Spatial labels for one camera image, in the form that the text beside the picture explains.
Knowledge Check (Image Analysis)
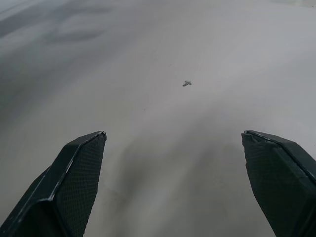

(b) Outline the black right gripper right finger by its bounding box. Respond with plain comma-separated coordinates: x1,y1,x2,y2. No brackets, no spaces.
241,130,316,237

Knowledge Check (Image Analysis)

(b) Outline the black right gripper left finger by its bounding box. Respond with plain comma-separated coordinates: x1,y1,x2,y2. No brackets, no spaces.
0,130,107,237

